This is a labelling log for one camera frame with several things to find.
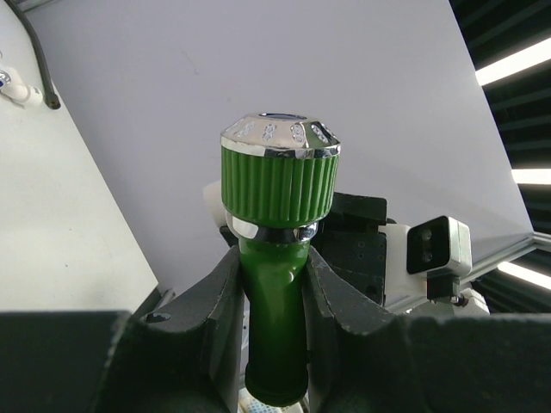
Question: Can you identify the dark grey flexible hose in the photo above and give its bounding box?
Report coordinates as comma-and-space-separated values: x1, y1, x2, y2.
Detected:
11, 0, 61, 108

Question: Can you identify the green plastic faucet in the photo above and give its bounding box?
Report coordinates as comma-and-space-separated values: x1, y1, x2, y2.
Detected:
220, 113, 341, 407

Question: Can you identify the aluminium frame rail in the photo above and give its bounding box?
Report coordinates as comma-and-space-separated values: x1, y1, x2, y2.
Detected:
386, 232, 550, 313

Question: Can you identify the white faucet with blue cap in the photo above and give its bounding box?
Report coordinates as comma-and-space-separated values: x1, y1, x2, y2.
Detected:
1, 52, 44, 109

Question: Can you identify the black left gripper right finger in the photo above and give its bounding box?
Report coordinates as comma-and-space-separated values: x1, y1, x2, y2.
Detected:
303, 250, 550, 412

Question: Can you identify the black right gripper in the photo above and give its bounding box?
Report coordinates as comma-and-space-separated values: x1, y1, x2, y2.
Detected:
313, 192, 387, 305

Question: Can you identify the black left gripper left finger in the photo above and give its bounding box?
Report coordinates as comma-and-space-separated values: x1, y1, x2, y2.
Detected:
1, 248, 244, 412

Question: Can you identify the white elbow pipe fitting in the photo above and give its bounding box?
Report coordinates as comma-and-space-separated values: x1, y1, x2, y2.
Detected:
202, 180, 227, 229

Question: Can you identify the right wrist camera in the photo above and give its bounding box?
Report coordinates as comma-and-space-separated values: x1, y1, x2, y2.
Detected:
379, 216, 490, 317

